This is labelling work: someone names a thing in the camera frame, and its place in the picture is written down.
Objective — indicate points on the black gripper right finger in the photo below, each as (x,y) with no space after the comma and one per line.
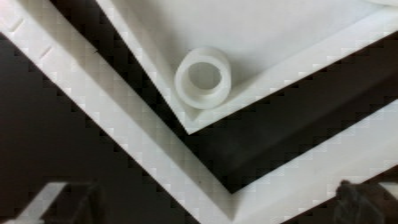
(366,203)

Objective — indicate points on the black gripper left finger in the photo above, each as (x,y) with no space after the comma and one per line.
(66,204)

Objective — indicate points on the white square tabletop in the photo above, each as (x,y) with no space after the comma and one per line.
(283,37)

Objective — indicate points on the white U-shaped obstacle fence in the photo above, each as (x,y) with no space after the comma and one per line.
(352,157)

